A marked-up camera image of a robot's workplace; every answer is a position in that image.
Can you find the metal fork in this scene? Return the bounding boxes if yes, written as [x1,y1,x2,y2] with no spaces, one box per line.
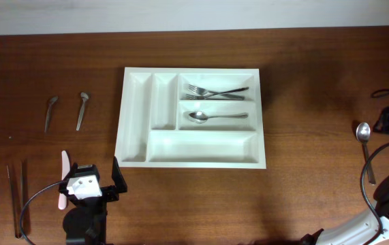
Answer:
[187,84,217,97]
[211,87,249,96]
[183,94,245,101]

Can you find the left black camera cable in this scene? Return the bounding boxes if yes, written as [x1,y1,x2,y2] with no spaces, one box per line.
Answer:
[19,180,69,245]

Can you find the metal tweezers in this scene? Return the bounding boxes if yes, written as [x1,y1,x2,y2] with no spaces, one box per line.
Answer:
[7,163,24,240]

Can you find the small metal teaspoon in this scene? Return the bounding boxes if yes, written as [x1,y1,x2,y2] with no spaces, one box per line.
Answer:
[76,92,90,131]
[44,96,59,133]

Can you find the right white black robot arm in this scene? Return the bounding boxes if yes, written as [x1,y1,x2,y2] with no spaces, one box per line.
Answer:
[299,142,389,245]

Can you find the metal tablespoon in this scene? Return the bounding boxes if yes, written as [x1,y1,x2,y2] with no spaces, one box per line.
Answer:
[356,122,376,185]
[188,111,249,124]

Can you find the right black camera cable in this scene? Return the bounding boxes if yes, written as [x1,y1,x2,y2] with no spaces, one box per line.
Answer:
[360,86,389,244]

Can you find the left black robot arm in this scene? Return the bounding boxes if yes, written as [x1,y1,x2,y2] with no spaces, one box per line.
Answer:
[59,157,127,244]

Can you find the black camera cable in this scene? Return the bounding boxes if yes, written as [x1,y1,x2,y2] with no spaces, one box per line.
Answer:
[19,180,69,245]
[360,86,389,244]

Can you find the white plastic cutlery tray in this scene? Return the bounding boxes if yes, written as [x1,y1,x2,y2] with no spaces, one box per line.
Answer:
[114,67,266,169]

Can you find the white plastic knife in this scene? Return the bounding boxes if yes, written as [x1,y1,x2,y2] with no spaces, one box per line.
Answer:
[58,150,70,210]

